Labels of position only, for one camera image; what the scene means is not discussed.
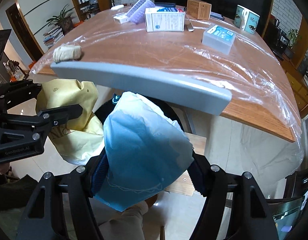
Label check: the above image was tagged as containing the yellow paper bag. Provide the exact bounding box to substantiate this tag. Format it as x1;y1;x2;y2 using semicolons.
36;79;105;165

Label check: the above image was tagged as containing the beige paper ball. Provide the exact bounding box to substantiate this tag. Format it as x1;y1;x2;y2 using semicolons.
53;44;83;63

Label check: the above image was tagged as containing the blue plastic bag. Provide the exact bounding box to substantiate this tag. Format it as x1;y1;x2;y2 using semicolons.
95;92;193;212

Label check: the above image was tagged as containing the white blue medicine box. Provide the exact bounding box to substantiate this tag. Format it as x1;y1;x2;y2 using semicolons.
113;14;129;24

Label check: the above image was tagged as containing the purple blister pack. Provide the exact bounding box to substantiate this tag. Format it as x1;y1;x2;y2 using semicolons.
126;0;155;24

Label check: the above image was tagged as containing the dental floss plastic box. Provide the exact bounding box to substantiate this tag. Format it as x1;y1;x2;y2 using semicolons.
202;25;236;55

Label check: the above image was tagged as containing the white blue carton box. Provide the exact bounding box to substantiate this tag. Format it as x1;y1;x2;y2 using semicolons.
145;7;185;33

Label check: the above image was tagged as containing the brown cardboard box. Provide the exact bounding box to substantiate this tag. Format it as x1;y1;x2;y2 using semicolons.
187;0;211;20

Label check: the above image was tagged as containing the black trash bin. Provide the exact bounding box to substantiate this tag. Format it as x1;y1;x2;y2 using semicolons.
94;97;184;136

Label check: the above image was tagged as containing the person's left hand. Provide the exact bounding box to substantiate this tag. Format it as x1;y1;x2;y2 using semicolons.
0;163;10;175

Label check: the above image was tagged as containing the stack of books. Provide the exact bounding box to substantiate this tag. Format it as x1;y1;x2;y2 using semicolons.
43;25;64;48

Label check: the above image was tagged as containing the potted plant dark pot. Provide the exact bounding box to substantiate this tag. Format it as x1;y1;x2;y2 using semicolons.
46;4;74;35

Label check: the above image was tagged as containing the grey table edge guard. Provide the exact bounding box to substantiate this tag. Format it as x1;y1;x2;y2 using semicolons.
51;61;232;115

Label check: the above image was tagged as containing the white computer mouse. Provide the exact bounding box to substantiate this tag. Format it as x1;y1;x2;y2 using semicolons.
111;4;124;10

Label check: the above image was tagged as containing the small green potted plant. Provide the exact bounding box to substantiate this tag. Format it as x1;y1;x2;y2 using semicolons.
284;29;302;60

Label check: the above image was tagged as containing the blue cased tablet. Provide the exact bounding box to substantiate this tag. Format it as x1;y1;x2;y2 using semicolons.
155;2;176;8

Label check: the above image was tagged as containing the teal bird mug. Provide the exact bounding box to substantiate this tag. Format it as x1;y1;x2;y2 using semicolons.
234;5;260;34

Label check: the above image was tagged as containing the black smartphone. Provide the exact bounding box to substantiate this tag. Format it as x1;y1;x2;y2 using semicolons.
210;12;225;21

